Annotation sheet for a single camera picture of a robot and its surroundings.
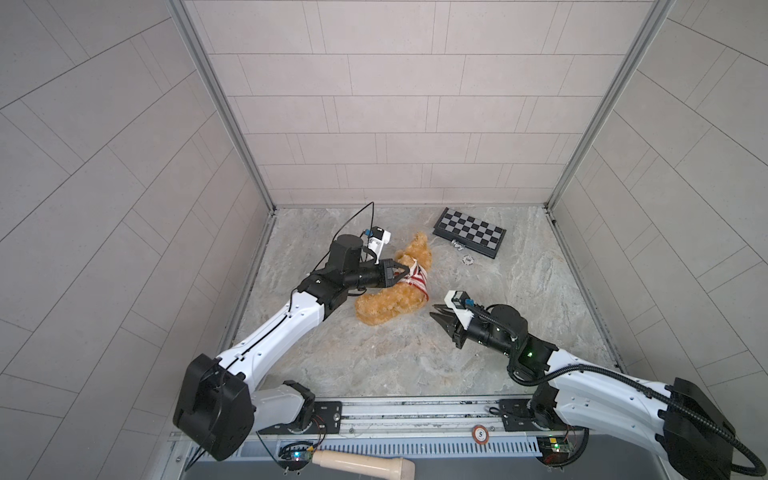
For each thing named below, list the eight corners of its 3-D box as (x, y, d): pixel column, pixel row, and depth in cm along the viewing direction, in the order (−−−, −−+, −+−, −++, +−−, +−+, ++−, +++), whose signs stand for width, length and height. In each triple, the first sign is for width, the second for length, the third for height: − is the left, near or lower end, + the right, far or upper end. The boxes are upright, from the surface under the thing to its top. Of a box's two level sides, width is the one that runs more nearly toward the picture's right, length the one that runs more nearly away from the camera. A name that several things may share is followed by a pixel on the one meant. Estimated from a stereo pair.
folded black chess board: (432, 234, 111) (433, 227, 108) (444, 213, 117) (446, 206, 115) (495, 259, 104) (498, 253, 101) (504, 236, 110) (507, 229, 107)
